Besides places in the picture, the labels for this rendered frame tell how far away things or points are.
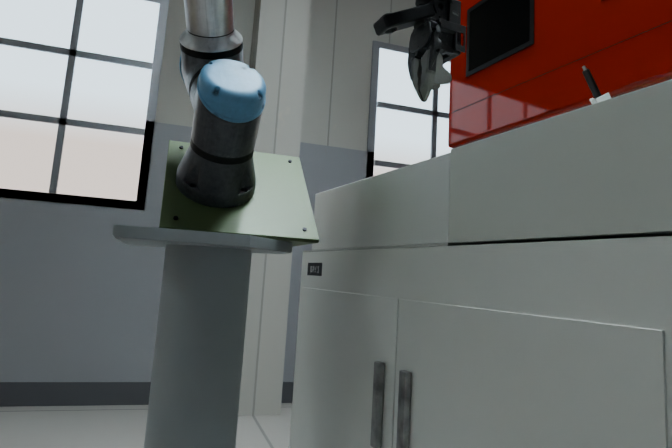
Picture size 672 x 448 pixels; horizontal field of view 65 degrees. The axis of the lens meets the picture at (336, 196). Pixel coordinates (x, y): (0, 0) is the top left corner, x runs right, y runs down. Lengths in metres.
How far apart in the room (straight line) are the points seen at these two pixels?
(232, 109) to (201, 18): 0.18
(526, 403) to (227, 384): 0.53
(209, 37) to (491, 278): 0.63
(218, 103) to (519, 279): 0.54
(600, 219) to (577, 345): 0.14
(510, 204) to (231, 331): 0.54
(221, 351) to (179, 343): 0.07
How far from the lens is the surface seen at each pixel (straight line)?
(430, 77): 1.01
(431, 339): 0.84
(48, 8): 3.60
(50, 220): 3.29
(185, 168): 1.00
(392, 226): 0.95
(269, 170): 1.13
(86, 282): 3.25
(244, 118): 0.92
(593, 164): 0.64
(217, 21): 1.00
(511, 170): 0.72
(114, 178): 3.27
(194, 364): 0.98
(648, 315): 0.59
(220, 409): 1.00
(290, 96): 3.19
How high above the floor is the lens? 0.76
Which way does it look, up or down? 9 degrees up
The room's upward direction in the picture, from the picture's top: 4 degrees clockwise
